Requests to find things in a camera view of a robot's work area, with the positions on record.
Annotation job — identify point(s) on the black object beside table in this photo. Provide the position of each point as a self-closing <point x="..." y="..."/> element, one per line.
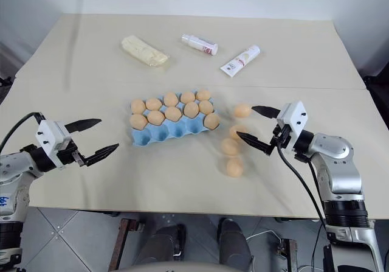
<point x="4" y="81"/>

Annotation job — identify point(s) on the dark chair beside table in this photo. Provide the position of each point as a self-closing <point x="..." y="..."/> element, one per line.
<point x="378" y="92"/>

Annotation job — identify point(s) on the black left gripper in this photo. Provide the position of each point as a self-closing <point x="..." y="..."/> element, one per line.
<point x="68" y="155"/>

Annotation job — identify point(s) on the dark rounded shape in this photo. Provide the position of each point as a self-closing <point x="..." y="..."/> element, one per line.
<point x="234" y="241"/>
<point x="165" y="244"/>

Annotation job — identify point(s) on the white squeeze tube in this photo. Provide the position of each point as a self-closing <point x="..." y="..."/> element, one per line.
<point x="241" y="60"/>

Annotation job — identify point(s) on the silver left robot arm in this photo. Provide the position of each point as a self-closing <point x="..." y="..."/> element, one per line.
<point x="18" y="168"/>

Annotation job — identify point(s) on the cream bread in clear bag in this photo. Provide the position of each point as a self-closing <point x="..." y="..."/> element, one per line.
<point x="144" y="50"/>

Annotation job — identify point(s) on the blue egg carton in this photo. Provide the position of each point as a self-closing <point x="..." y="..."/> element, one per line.
<point x="170" y="133"/>

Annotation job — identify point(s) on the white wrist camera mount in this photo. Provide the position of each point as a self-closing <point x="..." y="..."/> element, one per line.
<point x="293" y="115"/>
<point x="51" y="135"/>

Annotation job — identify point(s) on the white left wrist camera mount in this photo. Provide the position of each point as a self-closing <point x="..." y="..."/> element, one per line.
<point x="51" y="135"/>

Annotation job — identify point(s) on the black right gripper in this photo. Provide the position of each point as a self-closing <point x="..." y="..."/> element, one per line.
<point x="281" y="136"/>

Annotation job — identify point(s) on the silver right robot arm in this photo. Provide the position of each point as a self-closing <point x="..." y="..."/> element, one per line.
<point x="340" y="162"/>

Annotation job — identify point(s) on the rusty metal table leg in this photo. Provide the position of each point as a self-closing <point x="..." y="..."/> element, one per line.
<point x="288" y="253"/>
<point x="121" y="244"/>

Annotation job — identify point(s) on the brown egg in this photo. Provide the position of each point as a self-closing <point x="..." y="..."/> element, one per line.
<point x="236" y="130"/>
<point x="211" y="121"/>
<point x="138" y="106"/>
<point x="205" y="106"/>
<point x="138" y="121"/>
<point x="203" y="94"/>
<point x="187" y="97"/>
<point x="191" y="109"/>
<point x="173" y="114"/>
<point x="170" y="99"/>
<point x="234" y="167"/>
<point x="155" y="117"/>
<point x="230" y="146"/>
<point x="242" y="110"/>
<point x="153" y="103"/>

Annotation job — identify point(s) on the white bottle with pink label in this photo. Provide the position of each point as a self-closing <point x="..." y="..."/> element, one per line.
<point x="200" y="44"/>

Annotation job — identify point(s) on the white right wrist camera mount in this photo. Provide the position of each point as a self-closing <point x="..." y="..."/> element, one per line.
<point x="293" y="115"/>

